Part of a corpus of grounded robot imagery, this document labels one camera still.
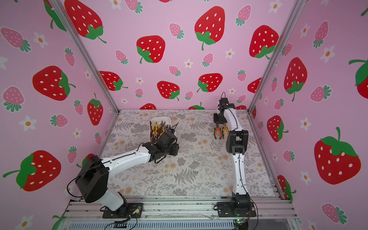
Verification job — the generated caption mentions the yellow black combination pliers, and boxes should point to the yellow black combination pliers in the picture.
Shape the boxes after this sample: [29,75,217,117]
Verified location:
[222,125,230,139]

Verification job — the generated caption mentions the orange black Greener pliers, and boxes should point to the orange black Greener pliers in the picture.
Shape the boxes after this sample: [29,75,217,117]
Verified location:
[214,125,223,140]

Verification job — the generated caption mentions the white plastic storage box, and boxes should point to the white plastic storage box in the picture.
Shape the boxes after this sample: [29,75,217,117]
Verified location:
[149,117,172,141]

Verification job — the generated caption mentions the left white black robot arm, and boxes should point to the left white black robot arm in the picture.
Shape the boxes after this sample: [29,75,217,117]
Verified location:
[75,131,179,215]

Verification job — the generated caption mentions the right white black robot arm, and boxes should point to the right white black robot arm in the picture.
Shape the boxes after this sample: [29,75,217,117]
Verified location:
[213,97,251,210]

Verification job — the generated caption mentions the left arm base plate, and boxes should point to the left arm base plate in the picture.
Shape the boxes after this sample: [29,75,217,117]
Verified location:
[103,203,143,219]

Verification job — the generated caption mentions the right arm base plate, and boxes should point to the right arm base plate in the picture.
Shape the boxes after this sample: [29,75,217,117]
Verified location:
[213,202,257,218]

